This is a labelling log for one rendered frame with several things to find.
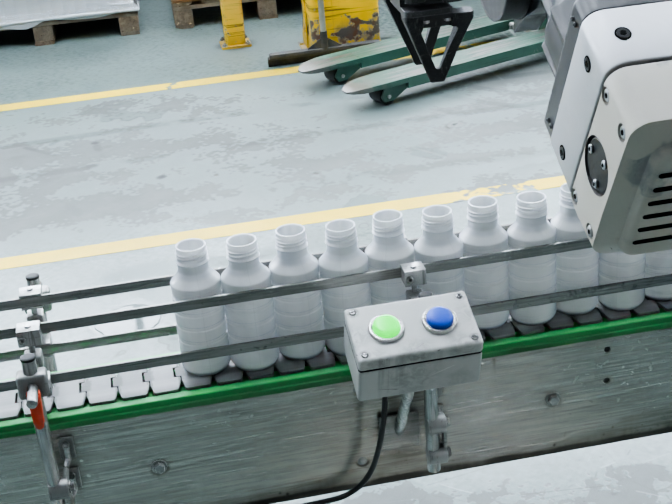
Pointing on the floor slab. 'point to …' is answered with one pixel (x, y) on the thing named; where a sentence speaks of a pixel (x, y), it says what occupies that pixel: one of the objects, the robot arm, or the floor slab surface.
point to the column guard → (341, 21)
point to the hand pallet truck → (394, 49)
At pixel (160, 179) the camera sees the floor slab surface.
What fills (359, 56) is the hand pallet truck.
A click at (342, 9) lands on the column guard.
